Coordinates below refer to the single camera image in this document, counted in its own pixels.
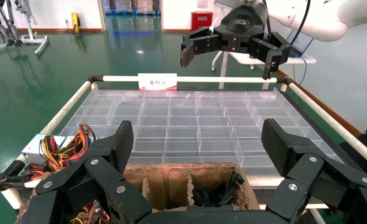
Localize white red label sign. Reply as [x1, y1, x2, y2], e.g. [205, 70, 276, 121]
[138, 73, 177, 91]

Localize grey legged metal frame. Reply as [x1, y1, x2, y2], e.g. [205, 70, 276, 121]
[0, 0, 20, 47]

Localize blue cable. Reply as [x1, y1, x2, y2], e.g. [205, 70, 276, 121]
[299, 57, 309, 85]

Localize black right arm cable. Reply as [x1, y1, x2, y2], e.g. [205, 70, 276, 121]
[290, 0, 311, 45]

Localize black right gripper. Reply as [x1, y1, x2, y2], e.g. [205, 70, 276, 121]
[180, 3, 292, 80]

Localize black cable bundle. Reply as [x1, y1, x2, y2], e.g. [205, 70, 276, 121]
[192, 173, 245, 208]

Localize brown cardboard divider box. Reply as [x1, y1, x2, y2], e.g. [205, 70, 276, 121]
[16, 163, 260, 224]

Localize white pipe cart frame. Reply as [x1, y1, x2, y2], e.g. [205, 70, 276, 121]
[0, 75, 367, 224]

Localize red cabinet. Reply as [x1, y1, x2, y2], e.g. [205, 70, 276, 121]
[191, 12, 213, 32]

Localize silver power supply coloured wires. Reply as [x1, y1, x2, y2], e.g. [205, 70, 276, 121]
[21, 123, 97, 182]

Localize stacked goods on pallets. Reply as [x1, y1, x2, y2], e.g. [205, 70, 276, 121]
[104, 0, 161, 15]

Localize clear acrylic divider tray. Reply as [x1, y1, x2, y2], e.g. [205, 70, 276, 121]
[59, 88, 345, 180]

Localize yellow wall device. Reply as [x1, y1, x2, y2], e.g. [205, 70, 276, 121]
[71, 12, 80, 35]

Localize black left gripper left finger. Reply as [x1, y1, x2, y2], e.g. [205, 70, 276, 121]
[35, 120, 152, 224]

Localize white wheeled stand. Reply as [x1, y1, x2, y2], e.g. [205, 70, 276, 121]
[14, 0, 49, 56]

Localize coloured wire bundle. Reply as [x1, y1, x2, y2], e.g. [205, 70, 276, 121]
[71, 201, 112, 224]

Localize white desk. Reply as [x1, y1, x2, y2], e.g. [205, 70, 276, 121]
[211, 51, 317, 90]

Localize open laptop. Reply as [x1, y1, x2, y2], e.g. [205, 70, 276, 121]
[287, 29, 314, 58]

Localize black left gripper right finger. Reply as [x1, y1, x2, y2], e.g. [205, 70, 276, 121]
[261, 119, 367, 223]

